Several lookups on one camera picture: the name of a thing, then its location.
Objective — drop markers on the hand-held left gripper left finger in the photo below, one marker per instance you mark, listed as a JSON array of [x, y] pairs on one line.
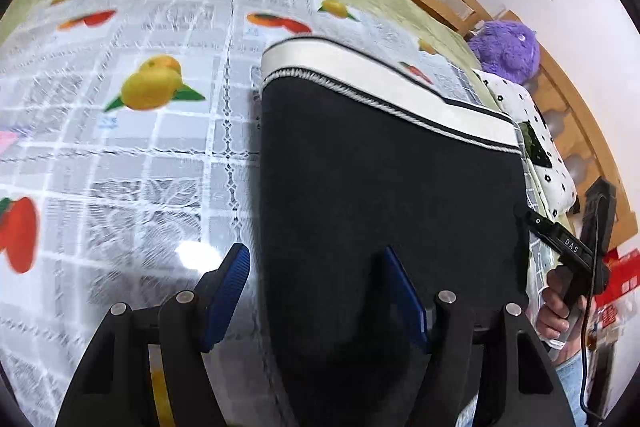
[[227, 294]]

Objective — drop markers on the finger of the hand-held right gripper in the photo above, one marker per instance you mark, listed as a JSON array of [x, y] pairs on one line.
[[535, 222]]

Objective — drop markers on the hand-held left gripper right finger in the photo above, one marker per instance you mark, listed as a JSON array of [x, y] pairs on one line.
[[406, 302]]

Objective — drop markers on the black pants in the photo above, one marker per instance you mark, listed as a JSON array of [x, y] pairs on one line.
[[390, 187]]

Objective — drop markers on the person's right hand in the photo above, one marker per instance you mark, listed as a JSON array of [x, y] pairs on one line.
[[552, 312]]

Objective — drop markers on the white flower pillow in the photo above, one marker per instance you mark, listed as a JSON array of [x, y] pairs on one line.
[[540, 142]]

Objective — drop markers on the purple plush toy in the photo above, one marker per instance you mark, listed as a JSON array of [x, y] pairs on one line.
[[505, 52]]

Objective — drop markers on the fruit printed table cover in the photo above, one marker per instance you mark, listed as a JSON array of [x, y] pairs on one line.
[[135, 147]]

